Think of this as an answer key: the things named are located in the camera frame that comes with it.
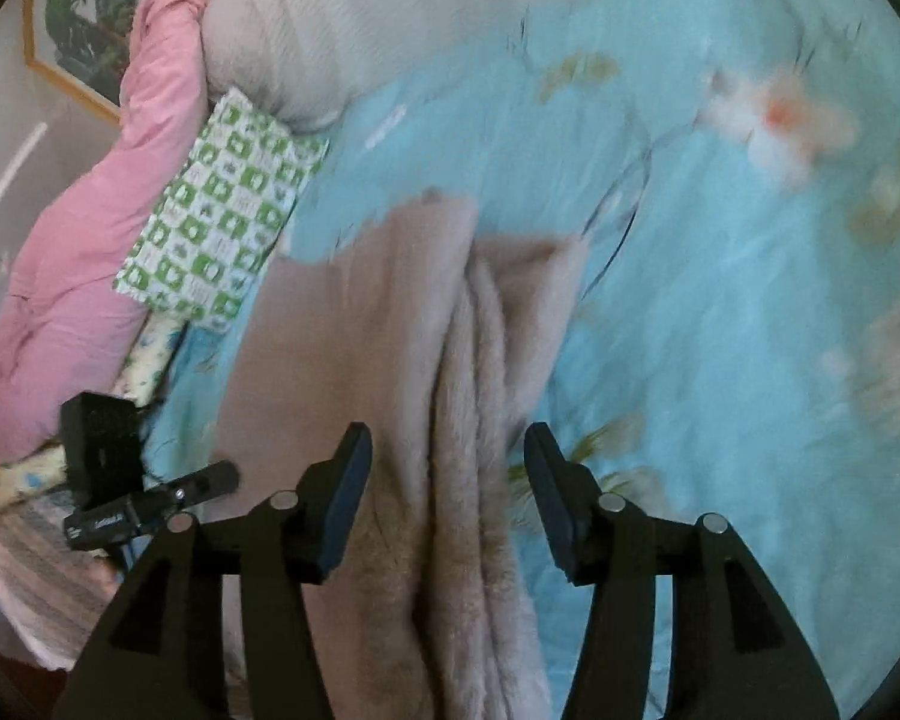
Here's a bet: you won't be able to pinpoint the gold framed picture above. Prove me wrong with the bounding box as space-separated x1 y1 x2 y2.
21 0 222 126

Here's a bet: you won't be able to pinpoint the green checkered pillow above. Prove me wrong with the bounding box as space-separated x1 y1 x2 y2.
113 86 332 336

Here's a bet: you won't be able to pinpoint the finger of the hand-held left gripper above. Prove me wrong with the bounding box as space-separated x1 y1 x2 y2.
144 460 241 520

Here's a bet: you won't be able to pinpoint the blue floral bed sheet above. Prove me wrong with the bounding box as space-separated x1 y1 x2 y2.
146 0 900 720

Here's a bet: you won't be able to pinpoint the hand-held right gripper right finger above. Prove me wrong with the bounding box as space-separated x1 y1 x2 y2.
523 422 842 720

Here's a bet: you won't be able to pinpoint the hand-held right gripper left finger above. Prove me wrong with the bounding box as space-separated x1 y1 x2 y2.
51 422 374 720

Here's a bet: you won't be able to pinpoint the beige striped pillow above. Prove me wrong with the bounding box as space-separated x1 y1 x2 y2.
201 0 833 134

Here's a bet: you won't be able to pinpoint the pink quilt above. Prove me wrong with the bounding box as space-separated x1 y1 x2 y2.
0 0 224 466

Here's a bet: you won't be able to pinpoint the cream floral cloth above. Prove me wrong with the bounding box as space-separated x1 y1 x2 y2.
0 315 190 520

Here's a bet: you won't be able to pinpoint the beige knitted sweater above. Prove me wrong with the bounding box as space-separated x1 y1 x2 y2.
214 190 592 720

